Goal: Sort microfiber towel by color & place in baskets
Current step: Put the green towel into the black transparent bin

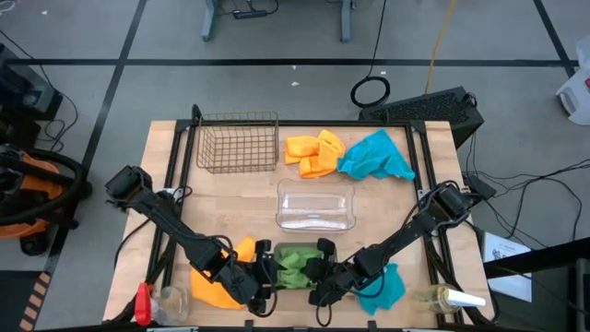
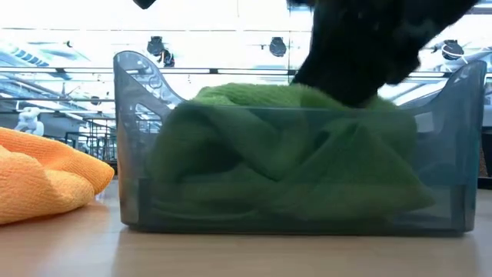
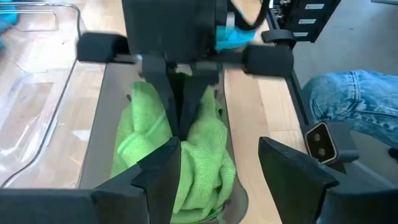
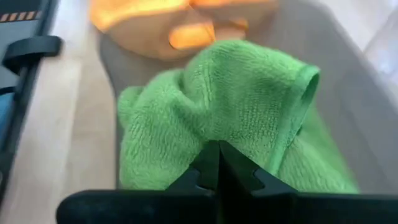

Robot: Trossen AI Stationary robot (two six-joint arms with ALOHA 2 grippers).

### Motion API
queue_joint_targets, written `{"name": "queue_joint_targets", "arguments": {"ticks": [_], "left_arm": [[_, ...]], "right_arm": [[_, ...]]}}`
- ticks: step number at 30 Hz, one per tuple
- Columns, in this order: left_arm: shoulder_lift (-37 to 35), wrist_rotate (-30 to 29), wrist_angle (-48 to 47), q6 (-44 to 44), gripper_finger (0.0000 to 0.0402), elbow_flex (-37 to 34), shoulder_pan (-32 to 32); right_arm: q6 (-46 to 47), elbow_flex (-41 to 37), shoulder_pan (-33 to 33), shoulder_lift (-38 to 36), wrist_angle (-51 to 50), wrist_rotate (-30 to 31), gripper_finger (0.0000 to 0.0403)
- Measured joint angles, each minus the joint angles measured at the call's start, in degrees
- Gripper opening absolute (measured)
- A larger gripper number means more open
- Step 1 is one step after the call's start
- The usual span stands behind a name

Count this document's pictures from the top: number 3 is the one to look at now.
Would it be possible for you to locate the black box with white labels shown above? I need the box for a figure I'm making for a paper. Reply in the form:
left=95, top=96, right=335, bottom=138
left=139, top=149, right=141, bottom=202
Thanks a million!
left=269, top=0, right=341, bottom=44

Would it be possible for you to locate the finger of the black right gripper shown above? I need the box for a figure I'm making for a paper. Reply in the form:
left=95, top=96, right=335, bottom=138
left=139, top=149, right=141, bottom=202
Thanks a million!
left=140, top=55, right=181, bottom=138
left=178, top=62, right=220, bottom=141

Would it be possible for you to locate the green microfiber towel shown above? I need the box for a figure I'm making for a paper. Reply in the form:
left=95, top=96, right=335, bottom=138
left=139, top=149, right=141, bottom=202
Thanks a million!
left=110, top=73, right=237, bottom=224

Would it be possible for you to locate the black table frame rail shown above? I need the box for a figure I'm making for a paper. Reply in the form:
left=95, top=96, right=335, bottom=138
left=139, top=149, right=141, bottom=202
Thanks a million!
left=266, top=12, right=313, bottom=128

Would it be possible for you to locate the person's leg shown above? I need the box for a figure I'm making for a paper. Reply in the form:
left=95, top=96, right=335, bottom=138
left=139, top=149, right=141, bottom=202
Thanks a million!
left=302, top=70, right=398, bottom=149

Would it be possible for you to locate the black bracket with beige face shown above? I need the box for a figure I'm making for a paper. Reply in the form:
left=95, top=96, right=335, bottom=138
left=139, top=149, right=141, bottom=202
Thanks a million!
left=304, top=121, right=360, bottom=166

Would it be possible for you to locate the clear plastic basket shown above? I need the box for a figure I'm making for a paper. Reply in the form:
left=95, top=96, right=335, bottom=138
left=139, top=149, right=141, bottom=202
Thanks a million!
left=0, top=2, right=85, bottom=189

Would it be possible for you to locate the blue microfiber towel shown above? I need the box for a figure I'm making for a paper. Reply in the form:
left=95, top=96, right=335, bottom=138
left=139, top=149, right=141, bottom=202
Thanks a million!
left=215, top=26, right=257, bottom=51
left=0, top=0, right=19, bottom=49

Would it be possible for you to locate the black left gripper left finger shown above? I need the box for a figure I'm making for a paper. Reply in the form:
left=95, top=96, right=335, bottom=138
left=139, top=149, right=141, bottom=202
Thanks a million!
left=0, top=136, right=182, bottom=224

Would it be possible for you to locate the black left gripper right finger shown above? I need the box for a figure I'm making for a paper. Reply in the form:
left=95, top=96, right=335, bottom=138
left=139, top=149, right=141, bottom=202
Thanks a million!
left=257, top=136, right=398, bottom=224

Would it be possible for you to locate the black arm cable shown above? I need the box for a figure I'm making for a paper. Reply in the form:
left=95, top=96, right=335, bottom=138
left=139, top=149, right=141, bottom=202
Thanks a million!
left=228, top=0, right=270, bottom=31

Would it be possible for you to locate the grey translucent plastic basket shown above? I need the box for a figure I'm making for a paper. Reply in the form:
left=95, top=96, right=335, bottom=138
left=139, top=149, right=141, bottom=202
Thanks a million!
left=77, top=60, right=249, bottom=224

